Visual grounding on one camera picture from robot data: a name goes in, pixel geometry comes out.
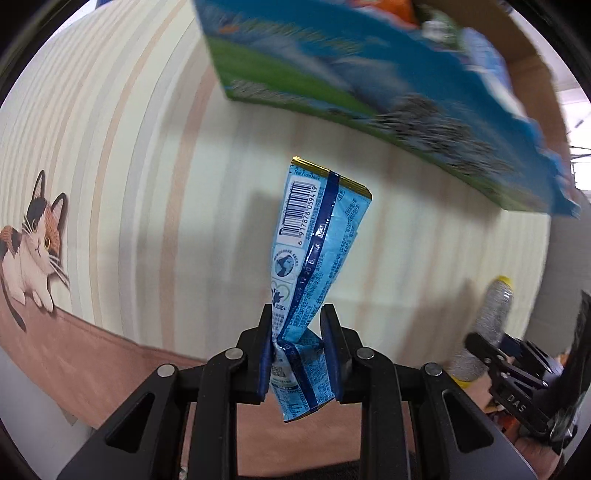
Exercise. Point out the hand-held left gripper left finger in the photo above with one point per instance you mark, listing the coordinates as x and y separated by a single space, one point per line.
265 369

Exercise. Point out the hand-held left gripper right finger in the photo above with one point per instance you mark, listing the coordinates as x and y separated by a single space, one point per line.
334 364

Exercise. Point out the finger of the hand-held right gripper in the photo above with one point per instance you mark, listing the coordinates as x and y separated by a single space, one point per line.
526 355
491 357

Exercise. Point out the long blue snack packet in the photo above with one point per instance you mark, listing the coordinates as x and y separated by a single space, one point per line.
314 240

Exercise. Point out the cardboard box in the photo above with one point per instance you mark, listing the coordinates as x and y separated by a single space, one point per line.
323 60

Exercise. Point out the orange snack packet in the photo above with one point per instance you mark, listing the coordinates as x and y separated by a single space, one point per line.
383 7

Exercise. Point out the person's right hand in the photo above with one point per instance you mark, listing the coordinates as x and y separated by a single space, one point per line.
535 461

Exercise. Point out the cat print striped tablecloth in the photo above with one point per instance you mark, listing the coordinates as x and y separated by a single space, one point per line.
161 184

